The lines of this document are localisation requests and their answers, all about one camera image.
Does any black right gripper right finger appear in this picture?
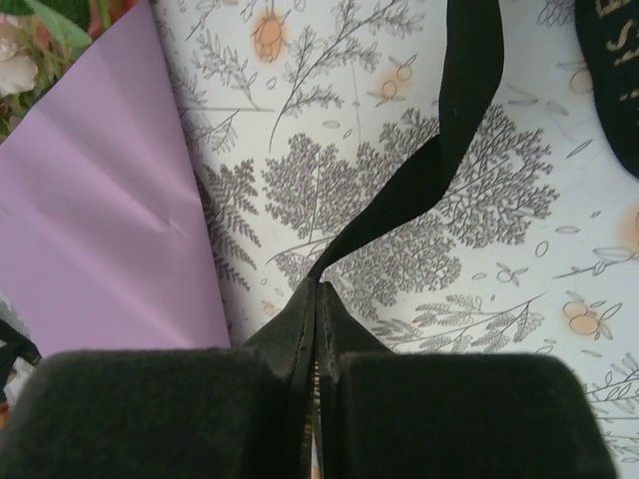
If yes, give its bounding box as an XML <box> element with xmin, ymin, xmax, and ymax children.
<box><xmin>321</xmin><ymin>281</ymin><xmax>620</xmax><ymax>479</ymax></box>

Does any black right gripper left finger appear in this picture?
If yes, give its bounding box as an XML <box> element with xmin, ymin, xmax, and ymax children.
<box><xmin>0</xmin><ymin>280</ymin><xmax>318</xmax><ymax>479</ymax></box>

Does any purple wrapping paper sheet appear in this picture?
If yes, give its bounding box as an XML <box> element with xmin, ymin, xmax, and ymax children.
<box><xmin>0</xmin><ymin>0</ymin><xmax>234</xmax><ymax>360</ymax></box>

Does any black ribbon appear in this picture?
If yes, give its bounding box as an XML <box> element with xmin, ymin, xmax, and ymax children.
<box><xmin>0</xmin><ymin>0</ymin><xmax>639</xmax><ymax>479</ymax></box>

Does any fake flower bouquet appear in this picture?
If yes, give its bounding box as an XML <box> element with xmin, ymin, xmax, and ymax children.
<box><xmin>0</xmin><ymin>0</ymin><xmax>146</xmax><ymax>141</ymax></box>

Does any floral printed tablecloth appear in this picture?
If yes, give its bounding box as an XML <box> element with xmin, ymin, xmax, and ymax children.
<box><xmin>0</xmin><ymin>0</ymin><xmax>639</xmax><ymax>465</ymax></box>

